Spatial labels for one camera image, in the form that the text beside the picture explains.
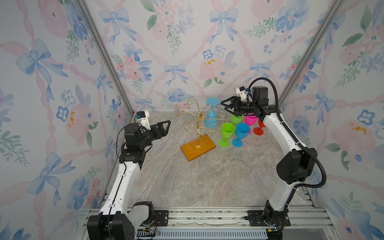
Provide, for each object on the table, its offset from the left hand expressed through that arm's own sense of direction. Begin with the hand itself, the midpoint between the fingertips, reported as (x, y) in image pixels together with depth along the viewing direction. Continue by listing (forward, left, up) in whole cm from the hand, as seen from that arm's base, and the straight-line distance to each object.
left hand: (165, 122), depth 74 cm
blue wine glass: (+9, -24, -7) cm, 26 cm away
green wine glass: (+7, -35, -16) cm, 39 cm away
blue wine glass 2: (+7, -43, -16) cm, 47 cm away
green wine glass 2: (+17, -42, -17) cm, 48 cm away
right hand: (+12, -30, +2) cm, 32 cm away
